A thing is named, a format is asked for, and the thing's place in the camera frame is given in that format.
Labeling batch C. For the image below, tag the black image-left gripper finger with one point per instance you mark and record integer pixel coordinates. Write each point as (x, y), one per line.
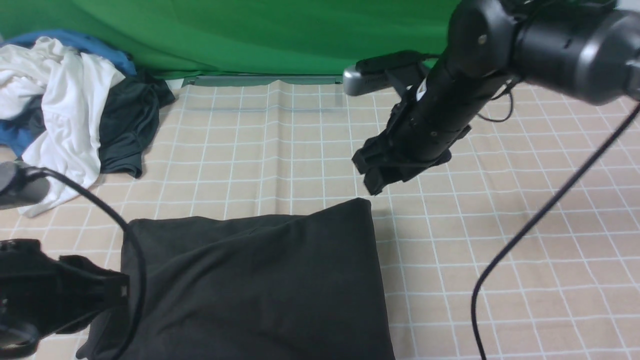
(71, 319)
(89, 282)

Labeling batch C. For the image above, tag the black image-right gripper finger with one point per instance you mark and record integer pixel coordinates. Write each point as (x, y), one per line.
(373, 154)
(378, 177)

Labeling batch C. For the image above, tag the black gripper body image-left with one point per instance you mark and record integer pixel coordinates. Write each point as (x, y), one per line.
(31, 300)

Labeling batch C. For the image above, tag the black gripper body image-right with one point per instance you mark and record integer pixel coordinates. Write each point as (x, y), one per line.
(423, 127)

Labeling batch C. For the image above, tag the dark gray long-sleeved shirt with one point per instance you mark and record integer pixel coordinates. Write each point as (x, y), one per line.
(271, 287)

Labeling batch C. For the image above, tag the dark teal crumpled shirt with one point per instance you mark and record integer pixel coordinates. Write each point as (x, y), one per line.
(129, 123)

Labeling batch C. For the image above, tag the white crumpled shirt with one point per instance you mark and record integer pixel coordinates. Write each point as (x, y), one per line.
(73, 87)

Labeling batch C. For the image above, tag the beige checkered tablecloth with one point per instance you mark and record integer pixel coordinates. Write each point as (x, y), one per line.
(569, 291)

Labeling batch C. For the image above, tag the blue crumpled garment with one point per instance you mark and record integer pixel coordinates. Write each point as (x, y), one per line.
(95, 47)

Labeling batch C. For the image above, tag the green backdrop cloth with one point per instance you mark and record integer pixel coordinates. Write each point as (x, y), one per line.
(177, 38)

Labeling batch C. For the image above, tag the silver wrist camera image-right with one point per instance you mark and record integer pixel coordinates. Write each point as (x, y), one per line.
(400, 70)

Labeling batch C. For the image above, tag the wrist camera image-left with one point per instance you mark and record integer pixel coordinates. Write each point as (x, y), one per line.
(21, 185)

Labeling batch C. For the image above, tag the black cable image-left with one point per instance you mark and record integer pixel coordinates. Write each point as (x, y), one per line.
(130, 238)

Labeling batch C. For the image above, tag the black cable image-right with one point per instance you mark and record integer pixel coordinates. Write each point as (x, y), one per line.
(537, 217)

